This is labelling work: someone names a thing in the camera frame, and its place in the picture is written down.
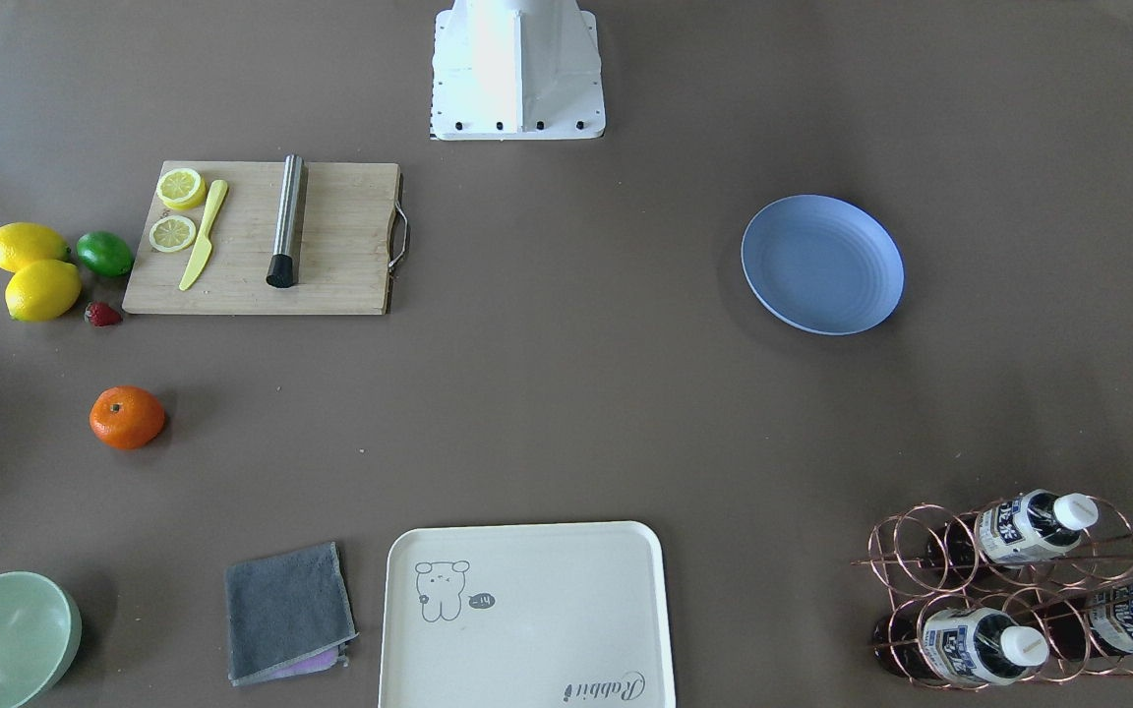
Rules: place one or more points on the orange mandarin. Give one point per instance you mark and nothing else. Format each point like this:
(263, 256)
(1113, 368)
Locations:
(127, 417)

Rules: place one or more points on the blue plate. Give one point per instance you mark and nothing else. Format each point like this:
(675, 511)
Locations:
(822, 265)

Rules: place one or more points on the bamboo cutting board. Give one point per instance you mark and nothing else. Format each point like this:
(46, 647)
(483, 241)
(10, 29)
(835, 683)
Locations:
(342, 258)

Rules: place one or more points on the cream rabbit tray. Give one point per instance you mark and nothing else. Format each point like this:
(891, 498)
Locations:
(532, 615)

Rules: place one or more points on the steel muddler black tip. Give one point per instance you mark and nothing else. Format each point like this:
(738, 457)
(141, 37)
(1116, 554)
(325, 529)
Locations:
(285, 260)

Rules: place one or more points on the yellow plastic knife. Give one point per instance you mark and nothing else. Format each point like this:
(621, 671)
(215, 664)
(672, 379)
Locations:
(202, 248)

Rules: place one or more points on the grey folded cloth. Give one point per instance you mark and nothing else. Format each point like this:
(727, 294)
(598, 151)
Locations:
(288, 615)

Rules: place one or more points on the lemon slice flat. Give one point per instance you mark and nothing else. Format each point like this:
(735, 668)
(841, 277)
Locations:
(172, 233)

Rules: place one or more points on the lemon half slice upper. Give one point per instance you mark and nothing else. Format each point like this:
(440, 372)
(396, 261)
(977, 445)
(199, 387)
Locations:
(181, 188)

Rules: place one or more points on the red strawberry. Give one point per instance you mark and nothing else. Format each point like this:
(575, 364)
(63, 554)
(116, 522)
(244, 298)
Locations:
(101, 314)

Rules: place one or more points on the green lime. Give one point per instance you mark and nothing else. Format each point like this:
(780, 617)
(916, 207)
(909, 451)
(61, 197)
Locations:
(105, 254)

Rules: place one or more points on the tea bottle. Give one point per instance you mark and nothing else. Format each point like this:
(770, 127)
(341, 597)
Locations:
(1095, 626)
(959, 648)
(1036, 526)

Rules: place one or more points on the tea bottle upper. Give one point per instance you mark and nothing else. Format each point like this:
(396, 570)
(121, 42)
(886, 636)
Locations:
(1036, 526)

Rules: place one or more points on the yellow lemon lower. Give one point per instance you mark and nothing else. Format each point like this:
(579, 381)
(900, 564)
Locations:
(43, 290)

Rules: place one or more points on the yellow lemon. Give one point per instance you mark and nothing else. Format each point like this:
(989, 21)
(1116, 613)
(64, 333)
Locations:
(43, 290)
(24, 242)

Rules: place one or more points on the yellow lemon upper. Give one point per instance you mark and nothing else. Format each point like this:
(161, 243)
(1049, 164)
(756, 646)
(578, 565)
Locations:
(24, 242)

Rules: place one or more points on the green bowl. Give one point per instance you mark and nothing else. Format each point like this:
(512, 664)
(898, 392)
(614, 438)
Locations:
(40, 634)

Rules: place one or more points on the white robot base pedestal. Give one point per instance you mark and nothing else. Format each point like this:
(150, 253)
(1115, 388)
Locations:
(516, 71)

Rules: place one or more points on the copper wire bottle rack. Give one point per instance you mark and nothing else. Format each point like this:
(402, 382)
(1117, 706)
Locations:
(1102, 561)

